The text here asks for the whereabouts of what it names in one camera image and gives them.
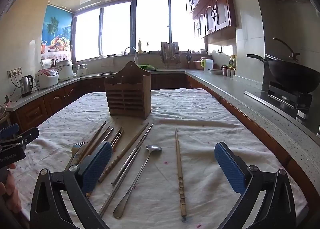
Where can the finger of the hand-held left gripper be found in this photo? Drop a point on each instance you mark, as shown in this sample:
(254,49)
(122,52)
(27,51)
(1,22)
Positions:
(28,135)
(8,129)

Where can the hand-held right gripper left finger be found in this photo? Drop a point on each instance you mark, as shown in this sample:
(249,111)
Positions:
(96,165)

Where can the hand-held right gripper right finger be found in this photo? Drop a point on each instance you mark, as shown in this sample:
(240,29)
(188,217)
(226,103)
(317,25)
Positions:
(230,169)

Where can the metal fork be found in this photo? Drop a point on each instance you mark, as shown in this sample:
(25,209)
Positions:
(76,150)

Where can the plain wooden chopstick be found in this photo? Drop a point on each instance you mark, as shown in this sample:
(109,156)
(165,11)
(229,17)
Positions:
(118,139)
(117,134)
(96,134)

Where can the carved wooden chopstick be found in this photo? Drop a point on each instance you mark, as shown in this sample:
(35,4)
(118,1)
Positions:
(179,169)
(126,149)

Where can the metal spoon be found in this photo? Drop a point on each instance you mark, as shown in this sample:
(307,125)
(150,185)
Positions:
(153,148)

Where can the wooden utensil holder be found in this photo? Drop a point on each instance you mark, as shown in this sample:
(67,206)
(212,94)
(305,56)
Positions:
(127,99)

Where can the person's left hand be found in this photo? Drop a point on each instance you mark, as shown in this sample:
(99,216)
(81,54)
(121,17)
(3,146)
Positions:
(8,189)

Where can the wooden base cabinets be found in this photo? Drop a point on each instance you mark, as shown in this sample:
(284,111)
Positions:
(32,111)

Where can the steel electric kettle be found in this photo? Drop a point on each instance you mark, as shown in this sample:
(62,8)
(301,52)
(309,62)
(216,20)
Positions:
(26,86)

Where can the white pink rice cooker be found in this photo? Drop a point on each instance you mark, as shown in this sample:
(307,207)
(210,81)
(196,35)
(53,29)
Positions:
(46,79)

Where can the paper towel roll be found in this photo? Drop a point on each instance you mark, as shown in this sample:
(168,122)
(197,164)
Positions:
(46,63)

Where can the large white steamer pot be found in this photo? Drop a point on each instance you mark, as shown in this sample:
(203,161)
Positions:
(65,70)

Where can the grey kitchen countertop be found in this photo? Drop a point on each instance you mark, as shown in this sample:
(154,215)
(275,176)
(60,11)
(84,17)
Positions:
(225,86)

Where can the small white pot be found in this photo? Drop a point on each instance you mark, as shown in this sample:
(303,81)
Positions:
(81,70)

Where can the gas stove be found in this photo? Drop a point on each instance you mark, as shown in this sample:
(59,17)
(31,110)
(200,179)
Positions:
(287,99)

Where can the white dish cloth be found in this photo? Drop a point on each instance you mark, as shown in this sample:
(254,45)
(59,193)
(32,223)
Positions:
(107,61)

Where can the clear pitcher green lid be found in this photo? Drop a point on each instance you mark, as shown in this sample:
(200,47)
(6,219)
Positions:
(208,64)

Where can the yellow cap condiment bottle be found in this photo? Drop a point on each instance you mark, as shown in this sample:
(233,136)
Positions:
(234,61)

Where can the green plastic basket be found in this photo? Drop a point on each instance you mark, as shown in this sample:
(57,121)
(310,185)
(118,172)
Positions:
(143,66)

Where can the pink plastic tub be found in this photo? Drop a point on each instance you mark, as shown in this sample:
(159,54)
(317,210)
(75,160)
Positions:
(198,63)

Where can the black wok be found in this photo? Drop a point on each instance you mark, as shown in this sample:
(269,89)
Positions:
(292,74)

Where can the chrome sink faucet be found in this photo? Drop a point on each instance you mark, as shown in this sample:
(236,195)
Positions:
(135,56)

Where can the yellow dish soap bottle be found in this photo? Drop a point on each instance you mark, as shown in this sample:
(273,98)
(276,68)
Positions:
(140,46)

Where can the dish rack with knives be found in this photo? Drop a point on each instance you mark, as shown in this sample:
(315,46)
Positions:
(170,54)

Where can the kitchen window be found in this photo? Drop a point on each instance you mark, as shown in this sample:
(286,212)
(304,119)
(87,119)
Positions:
(150,26)

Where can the wall socket strip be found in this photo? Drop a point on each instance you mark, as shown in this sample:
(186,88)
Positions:
(15,71)

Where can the beach fruit wall poster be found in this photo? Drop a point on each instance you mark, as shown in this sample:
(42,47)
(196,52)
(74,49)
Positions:
(56,29)

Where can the wooden wall cabinets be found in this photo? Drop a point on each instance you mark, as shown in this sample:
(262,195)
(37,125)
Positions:
(220,11)

